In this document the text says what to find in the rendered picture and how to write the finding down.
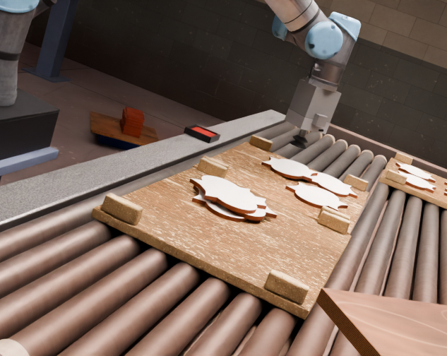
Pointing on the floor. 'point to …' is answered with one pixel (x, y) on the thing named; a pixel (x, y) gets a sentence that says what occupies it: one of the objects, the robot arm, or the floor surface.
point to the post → (55, 42)
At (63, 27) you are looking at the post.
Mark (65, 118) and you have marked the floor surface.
